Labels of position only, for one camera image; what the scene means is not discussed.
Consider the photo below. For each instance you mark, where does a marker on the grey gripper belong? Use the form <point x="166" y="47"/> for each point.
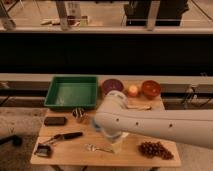
<point x="116" y="143"/>

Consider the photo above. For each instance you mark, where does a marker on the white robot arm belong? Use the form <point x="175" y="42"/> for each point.
<point x="192" y="127"/>

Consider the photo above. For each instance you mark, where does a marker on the metal fork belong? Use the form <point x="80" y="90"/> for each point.
<point x="93" y="148"/>

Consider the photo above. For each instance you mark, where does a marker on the bunch of dark grapes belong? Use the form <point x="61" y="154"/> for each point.
<point x="155" y="149"/>

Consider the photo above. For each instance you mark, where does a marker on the yellow banana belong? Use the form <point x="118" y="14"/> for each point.
<point x="143" y="107"/>

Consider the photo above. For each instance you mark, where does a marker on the wooden table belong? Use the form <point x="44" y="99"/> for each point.
<point x="74" y="153"/>

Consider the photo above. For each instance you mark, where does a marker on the orange apple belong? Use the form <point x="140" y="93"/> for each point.
<point x="133" y="90"/>

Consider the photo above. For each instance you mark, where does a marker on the purple bowl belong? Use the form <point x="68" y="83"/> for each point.
<point x="111" y="84"/>

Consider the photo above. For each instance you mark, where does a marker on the red bowl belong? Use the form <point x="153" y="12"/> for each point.
<point x="151" y="89"/>

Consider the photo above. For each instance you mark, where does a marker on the black rectangular block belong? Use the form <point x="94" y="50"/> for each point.
<point x="55" y="121"/>

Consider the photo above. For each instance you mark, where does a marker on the green plastic tray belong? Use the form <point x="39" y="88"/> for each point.
<point x="68" y="92"/>

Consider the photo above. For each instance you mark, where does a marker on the black object on floor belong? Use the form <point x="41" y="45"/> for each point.
<point x="14" y="139"/>

